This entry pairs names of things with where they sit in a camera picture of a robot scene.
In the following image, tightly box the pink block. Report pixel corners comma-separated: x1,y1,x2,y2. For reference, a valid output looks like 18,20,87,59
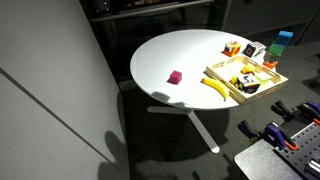
167,69,183,85

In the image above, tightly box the wooden tray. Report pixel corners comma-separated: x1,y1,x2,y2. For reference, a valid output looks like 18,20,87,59
204,54,290,106

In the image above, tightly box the pale yellow small block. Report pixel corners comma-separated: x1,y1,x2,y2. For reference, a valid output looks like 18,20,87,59
229,74,240,85

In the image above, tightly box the yellow dome block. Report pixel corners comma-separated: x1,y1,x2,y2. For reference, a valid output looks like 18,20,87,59
241,64,257,75

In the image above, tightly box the pale yellow-green square block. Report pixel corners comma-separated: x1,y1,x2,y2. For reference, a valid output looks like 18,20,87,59
254,71,273,86

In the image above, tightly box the orange block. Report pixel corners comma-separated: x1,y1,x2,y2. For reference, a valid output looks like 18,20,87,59
262,60,279,70

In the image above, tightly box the translucent green block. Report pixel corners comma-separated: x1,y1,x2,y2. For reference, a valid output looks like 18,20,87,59
267,43,286,57

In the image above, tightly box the translucent blue block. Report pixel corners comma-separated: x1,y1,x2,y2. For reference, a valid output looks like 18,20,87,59
277,30,295,47

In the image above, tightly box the yellow banana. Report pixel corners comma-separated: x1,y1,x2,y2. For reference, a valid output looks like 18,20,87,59
200,77,231,102

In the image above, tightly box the white table base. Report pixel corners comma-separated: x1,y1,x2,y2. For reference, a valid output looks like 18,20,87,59
146,105,221,154

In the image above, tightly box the dark shelving unit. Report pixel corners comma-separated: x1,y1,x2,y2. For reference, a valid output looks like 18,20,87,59
79,0,320,46

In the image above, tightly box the orange white toy cube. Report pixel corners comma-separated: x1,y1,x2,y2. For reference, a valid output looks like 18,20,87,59
221,40,242,58

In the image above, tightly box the black white patterned soft cube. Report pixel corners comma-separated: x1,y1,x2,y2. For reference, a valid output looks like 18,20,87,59
237,73,262,95

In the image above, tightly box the black white geometric cube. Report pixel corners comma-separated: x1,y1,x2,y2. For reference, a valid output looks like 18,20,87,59
241,41,267,59

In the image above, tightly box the purple black spring clamp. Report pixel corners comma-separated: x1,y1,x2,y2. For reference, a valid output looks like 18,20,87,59
237,119,300,152
269,99,320,126

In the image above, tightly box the black perforated breadboard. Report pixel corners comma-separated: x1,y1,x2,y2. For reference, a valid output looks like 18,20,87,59
273,121,320,180

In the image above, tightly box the silver aluminium extrusion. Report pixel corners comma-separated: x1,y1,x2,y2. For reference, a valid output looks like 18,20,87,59
303,158,320,178

